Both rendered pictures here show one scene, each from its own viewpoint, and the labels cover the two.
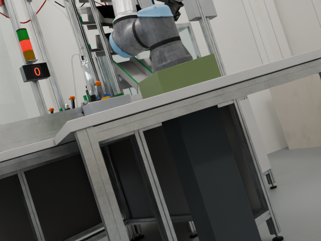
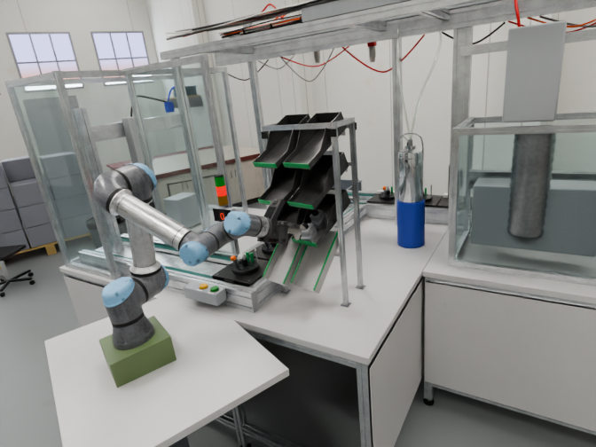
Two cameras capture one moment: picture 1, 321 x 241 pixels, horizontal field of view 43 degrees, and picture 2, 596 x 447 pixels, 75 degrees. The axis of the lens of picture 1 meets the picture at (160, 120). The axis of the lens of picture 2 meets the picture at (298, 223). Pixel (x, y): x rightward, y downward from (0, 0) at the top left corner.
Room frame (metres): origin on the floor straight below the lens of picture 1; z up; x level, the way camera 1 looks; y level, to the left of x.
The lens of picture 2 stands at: (1.77, -1.52, 1.80)
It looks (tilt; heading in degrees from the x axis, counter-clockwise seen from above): 19 degrees down; 75
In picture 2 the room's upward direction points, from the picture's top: 6 degrees counter-clockwise
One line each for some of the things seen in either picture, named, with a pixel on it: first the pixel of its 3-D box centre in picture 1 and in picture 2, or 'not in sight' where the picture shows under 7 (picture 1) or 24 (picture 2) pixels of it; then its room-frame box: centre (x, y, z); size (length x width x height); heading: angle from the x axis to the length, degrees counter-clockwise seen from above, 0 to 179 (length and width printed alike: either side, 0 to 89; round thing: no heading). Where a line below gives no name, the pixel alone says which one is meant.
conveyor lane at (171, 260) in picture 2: not in sight; (207, 268); (1.77, 0.51, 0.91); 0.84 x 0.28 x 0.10; 132
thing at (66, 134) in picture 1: (178, 102); (154, 356); (1.50, -0.08, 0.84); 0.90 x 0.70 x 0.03; 109
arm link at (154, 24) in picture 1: (156, 25); (122, 299); (1.44, -0.09, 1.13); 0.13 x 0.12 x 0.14; 51
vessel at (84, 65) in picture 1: (92, 71); (410, 167); (2.94, 0.36, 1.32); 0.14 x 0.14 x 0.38
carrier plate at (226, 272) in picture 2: not in sight; (246, 270); (1.95, 0.27, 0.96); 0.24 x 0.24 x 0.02; 42
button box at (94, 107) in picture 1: (108, 106); (205, 293); (1.73, 0.19, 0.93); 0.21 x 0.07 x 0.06; 132
